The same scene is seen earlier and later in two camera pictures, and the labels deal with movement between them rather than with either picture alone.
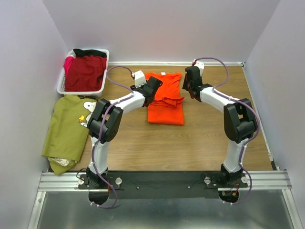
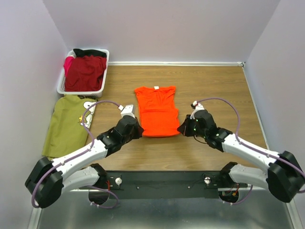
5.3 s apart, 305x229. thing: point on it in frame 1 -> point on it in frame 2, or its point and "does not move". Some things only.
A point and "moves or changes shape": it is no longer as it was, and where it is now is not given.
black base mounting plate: x=161 y=184 does not move
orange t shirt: x=167 y=107 moves or changes shape
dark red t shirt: x=86 y=73 does not move
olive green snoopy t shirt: x=66 y=138 does not move
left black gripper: x=155 y=82 -> x=137 y=129
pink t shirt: x=67 y=61 does not move
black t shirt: x=79 y=53 does not move
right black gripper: x=188 y=78 -> x=185 y=127
